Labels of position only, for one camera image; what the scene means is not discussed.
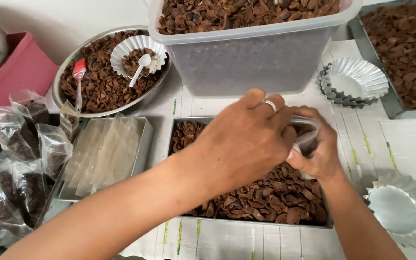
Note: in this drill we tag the person's left hand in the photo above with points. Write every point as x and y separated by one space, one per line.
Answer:
237 144

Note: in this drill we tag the person's right hand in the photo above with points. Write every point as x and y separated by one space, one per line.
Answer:
325 155

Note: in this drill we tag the person's left fingers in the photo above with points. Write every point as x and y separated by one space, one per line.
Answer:
276 122

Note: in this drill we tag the small clear plastic bag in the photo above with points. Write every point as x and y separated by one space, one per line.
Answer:
308 139

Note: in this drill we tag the large clear plastic tub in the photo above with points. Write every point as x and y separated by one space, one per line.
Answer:
251 61

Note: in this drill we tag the stack of fluted foil cups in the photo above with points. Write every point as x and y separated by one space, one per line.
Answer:
356 77

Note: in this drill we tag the white green-striped tablecloth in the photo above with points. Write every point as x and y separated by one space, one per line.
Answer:
374 122

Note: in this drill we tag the rectangular metal tray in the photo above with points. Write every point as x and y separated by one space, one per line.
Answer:
176 124

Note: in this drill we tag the large grey metal tray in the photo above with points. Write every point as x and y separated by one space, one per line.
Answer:
368 57

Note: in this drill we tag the brown dried chips in tub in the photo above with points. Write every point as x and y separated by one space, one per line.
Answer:
244 14

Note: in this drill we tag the shallow metal tray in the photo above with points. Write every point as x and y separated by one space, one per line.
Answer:
144 144

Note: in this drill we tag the single fluted foil cup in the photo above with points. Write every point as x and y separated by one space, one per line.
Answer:
395 206

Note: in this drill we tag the white plastic spoon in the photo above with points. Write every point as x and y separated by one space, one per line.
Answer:
143 60

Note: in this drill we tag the brown dried chips in large tray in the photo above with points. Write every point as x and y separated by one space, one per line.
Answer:
406 54

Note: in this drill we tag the white fluted paper cup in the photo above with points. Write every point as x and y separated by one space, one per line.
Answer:
132 43

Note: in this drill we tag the brown dried chips in bowl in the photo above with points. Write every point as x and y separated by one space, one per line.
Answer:
103 90

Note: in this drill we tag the stack of empty clear bags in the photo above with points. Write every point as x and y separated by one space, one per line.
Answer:
103 155

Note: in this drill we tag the red silicone pastry brush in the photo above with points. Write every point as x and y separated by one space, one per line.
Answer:
79 70

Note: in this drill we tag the round metal bowl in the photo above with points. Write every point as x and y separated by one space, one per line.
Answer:
67 65

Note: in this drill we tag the pink box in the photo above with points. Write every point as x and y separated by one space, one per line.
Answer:
16 83

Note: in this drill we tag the heap of filled clear bags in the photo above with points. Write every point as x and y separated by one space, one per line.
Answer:
13 133

